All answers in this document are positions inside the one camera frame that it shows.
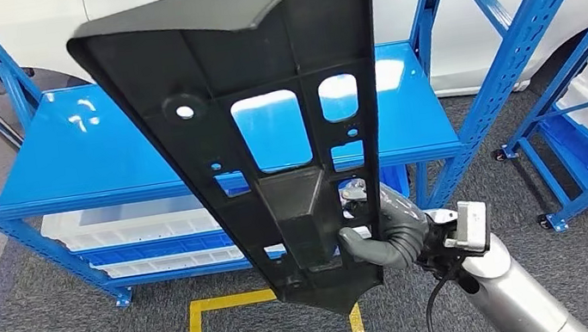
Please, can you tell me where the black plastic panel part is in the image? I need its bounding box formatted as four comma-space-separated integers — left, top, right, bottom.
59, 0, 421, 332

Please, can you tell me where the blue metal shelf rack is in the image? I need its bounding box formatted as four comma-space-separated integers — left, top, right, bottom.
0, 0, 588, 327

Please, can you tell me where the blue wheeled shelf rack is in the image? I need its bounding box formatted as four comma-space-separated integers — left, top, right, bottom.
472, 0, 588, 240

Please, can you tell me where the white plastic tray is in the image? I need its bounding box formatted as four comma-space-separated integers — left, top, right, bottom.
90, 243, 247, 283
39, 191, 224, 257

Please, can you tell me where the white car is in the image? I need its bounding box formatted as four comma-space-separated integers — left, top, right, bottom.
0, 0, 588, 167

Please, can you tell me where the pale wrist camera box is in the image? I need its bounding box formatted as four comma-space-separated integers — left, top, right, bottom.
437, 196, 494, 260

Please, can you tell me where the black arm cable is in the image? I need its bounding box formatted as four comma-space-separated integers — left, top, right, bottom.
419, 264, 471, 332

